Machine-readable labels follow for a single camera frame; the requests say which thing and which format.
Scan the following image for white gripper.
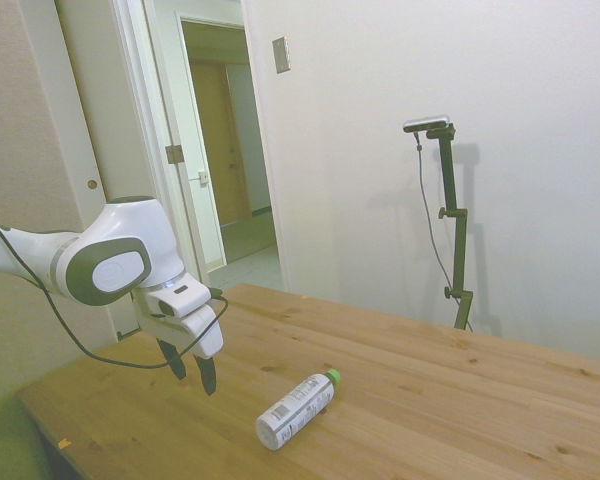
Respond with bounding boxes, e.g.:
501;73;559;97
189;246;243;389
132;289;225;397

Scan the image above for white bottle with green cap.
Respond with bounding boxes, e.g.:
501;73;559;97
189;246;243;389
254;368;343;453

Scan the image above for brown wooden door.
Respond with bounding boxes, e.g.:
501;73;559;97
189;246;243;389
189;58;254;227

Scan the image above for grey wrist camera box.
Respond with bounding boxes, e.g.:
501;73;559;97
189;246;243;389
147;281;214;319

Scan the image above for white door frame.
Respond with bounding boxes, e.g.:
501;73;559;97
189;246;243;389
110;0;294;346

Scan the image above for black articulated camera stand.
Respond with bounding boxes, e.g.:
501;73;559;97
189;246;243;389
423;125;476;331

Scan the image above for metal wall switch plate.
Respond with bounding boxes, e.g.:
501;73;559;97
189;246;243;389
272;35;293;75

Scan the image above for grey stereo camera bar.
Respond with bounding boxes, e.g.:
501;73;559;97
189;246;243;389
402;114;452;135

